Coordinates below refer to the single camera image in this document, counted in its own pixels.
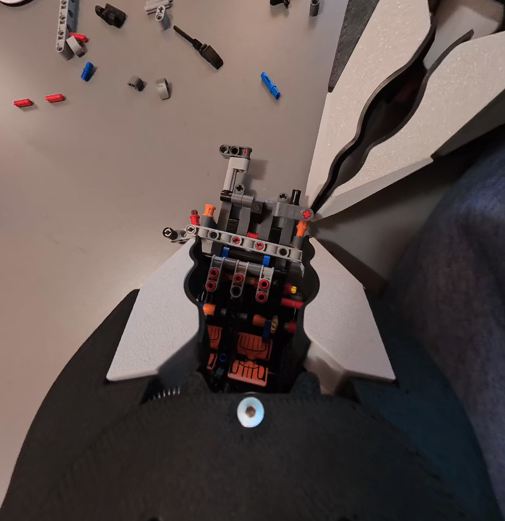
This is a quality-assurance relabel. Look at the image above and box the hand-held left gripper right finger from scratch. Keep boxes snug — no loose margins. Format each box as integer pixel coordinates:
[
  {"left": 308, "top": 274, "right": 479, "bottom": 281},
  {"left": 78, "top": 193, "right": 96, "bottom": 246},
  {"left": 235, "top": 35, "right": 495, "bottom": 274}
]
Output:
[{"left": 300, "top": 237, "right": 396, "bottom": 394}]

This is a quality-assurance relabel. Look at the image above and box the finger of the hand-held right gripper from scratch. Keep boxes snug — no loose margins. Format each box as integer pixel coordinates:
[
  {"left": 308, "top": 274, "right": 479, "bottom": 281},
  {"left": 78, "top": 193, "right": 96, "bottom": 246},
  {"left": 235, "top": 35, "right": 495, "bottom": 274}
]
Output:
[
  {"left": 313, "top": 28, "right": 505, "bottom": 222},
  {"left": 304, "top": 0, "right": 437, "bottom": 212}
]

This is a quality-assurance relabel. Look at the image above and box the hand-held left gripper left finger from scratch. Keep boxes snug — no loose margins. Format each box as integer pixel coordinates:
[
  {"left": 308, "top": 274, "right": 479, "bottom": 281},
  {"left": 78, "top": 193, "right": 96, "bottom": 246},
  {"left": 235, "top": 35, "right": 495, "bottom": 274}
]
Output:
[{"left": 107, "top": 239, "right": 205, "bottom": 382}]

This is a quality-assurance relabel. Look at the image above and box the multicoloured lego model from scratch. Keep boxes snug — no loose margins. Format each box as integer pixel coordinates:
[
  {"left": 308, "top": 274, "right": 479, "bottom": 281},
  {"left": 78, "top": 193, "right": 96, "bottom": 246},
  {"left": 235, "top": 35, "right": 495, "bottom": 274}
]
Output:
[{"left": 163, "top": 144, "right": 316, "bottom": 393}]

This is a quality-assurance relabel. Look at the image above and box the long blue lego pin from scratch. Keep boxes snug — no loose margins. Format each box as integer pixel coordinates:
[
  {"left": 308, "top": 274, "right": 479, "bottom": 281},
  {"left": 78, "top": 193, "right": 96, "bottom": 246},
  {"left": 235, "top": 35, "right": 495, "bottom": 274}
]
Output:
[{"left": 261, "top": 72, "right": 281, "bottom": 100}]

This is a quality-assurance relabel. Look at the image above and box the black lego shaft piece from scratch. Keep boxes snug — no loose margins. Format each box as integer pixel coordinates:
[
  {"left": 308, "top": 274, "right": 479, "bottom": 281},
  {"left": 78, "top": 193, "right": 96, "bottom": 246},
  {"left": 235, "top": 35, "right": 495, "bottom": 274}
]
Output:
[{"left": 173, "top": 25, "right": 224, "bottom": 70}]

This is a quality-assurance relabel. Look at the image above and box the black lego connector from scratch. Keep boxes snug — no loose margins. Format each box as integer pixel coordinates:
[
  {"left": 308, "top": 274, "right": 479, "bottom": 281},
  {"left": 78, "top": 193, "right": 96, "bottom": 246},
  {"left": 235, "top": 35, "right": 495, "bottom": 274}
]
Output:
[{"left": 95, "top": 4, "right": 127, "bottom": 28}]

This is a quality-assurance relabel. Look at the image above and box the small grey lego piece red pin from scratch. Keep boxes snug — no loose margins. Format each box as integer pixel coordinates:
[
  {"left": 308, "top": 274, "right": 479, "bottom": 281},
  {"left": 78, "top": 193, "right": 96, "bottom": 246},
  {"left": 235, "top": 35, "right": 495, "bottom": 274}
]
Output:
[{"left": 67, "top": 33, "right": 89, "bottom": 58}]

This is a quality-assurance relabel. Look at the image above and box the long light grey lego beam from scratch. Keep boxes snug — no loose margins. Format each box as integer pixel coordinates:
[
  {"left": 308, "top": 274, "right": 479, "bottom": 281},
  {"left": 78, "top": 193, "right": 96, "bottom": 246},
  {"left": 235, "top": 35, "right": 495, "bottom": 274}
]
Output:
[{"left": 56, "top": 0, "right": 80, "bottom": 53}]

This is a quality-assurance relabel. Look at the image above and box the person's blue sweater torso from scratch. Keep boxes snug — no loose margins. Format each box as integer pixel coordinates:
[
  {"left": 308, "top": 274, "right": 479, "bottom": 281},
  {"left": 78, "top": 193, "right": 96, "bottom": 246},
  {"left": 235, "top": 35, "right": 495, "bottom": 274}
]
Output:
[{"left": 370, "top": 134, "right": 505, "bottom": 521}]

